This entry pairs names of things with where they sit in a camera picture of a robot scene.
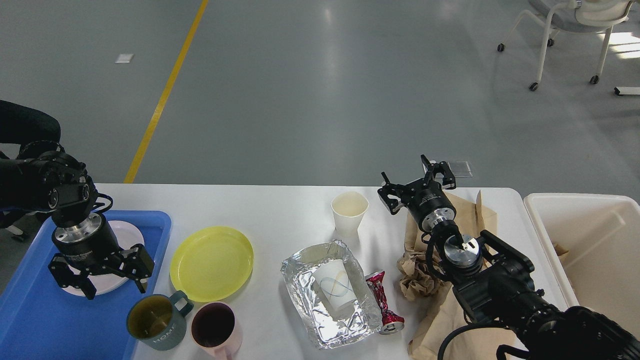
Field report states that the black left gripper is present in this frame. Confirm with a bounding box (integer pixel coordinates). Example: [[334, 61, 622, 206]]
[[48, 212, 154, 300]]

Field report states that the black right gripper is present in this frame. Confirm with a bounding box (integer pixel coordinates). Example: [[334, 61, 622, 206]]
[[377, 154, 457, 233]]

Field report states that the teal home mug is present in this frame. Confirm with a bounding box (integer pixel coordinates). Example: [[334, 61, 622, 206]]
[[126, 291, 194, 351]]

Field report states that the yellow plastic plate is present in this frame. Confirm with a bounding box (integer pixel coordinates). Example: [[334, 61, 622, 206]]
[[169, 226, 255, 303]]

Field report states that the pink mug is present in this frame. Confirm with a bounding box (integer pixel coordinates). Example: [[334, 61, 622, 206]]
[[190, 301, 243, 360]]

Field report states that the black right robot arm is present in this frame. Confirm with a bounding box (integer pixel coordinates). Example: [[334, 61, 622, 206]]
[[377, 155, 640, 360]]

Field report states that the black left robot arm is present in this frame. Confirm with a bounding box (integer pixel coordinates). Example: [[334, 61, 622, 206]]
[[0, 140, 154, 300]]

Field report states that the pink plate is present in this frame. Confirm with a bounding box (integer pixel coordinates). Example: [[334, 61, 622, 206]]
[[63, 220, 145, 296]]

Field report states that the transparent floor plate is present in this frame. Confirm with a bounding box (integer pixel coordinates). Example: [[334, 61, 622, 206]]
[[422, 161, 474, 179]]

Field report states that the white paper cup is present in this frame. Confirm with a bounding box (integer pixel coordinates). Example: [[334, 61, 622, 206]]
[[330, 191, 370, 238]]

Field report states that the blue plastic tray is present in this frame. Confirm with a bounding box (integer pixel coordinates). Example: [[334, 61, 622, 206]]
[[0, 219, 144, 360]]

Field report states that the crumpled brown paper ball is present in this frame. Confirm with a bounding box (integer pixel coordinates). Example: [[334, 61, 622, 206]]
[[397, 250, 444, 302]]

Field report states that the brown paper bag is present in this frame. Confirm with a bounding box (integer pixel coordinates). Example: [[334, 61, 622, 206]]
[[404, 190, 516, 360]]

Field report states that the crushed red can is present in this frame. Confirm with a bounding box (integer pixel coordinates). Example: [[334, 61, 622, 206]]
[[365, 269, 405, 335]]

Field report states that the aluminium foil tray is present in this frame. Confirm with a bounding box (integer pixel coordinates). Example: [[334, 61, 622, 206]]
[[280, 240, 382, 349]]

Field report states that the white plastic bin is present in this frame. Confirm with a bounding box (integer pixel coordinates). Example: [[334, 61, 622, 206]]
[[523, 193, 640, 337]]

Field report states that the white floor label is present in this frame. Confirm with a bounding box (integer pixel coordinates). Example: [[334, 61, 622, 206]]
[[114, 54, 135, 64]]

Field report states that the white bar on floor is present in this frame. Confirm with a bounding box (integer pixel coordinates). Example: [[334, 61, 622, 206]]
[[614, 86, 640, 96]]

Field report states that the white rolling chair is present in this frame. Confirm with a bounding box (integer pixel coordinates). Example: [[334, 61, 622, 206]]
[[497, 0, 635, 92]]

